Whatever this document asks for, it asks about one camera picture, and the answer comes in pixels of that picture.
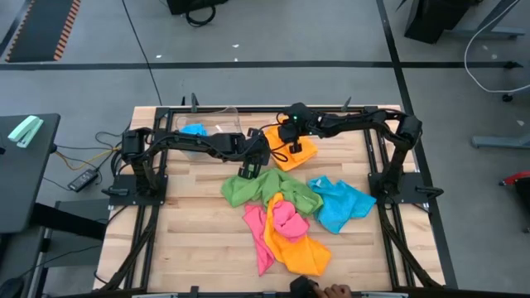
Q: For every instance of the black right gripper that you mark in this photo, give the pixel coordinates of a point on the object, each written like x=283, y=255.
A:
x=298, y=120

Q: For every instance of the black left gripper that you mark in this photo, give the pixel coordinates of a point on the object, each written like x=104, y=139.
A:
x=256, y=153

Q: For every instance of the orange microfiber towel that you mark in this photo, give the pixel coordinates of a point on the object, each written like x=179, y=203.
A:
x=302, y=254
x=306, y=153

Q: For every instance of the green microfiber towel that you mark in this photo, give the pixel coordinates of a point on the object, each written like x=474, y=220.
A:
x=248, y=190

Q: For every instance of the pink microfiber towel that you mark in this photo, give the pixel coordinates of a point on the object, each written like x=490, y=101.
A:
x=290, y=223

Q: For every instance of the blue microfiber towel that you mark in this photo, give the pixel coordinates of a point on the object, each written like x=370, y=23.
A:
x=194, y=129
x=343, y=205

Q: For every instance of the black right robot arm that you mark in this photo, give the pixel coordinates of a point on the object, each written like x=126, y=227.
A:
x=364, y=120

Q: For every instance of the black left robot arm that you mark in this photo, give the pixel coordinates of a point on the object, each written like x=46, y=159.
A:
x=186, y=142

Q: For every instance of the clear plastic bin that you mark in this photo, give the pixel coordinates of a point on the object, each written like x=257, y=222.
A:
x=223, y=122

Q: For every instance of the black handheld device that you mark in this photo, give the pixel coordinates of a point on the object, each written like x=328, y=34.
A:
x=302, y=287

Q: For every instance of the person's hand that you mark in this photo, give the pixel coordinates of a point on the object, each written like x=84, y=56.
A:
x=335, y=291

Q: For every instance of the black power adapter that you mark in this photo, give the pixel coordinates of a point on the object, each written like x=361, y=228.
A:
x=83, y=180

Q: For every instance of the black equipment box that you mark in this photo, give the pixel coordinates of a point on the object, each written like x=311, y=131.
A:
x=194, y=5

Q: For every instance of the black metal crossbar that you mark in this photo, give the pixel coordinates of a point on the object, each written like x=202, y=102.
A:
x=70, y=221

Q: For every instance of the black cabinet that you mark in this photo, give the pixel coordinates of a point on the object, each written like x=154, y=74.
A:
x=435, y=18

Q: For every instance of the grey desk leg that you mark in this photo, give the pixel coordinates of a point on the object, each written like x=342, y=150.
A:
x=501, y=142
x=497, y=32

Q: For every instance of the black caster wheel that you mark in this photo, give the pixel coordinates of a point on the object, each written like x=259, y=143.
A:
x=507, y=98

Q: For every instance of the red cart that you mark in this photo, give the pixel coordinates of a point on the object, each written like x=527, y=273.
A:
x=517, y=177

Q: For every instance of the black side table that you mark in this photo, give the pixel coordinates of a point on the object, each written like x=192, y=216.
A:
x=25, y=182

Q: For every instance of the mint green stapler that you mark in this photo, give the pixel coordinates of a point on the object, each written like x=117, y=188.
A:
x=25, y=130

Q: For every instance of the black orange-striped floor mat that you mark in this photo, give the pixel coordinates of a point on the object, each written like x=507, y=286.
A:
x=41, y=29

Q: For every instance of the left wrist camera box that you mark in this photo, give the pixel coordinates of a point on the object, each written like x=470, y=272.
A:
x=255, y=132

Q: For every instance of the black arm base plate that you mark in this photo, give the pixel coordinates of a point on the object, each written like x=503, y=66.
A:
x=414, y=182
x=124, y=199

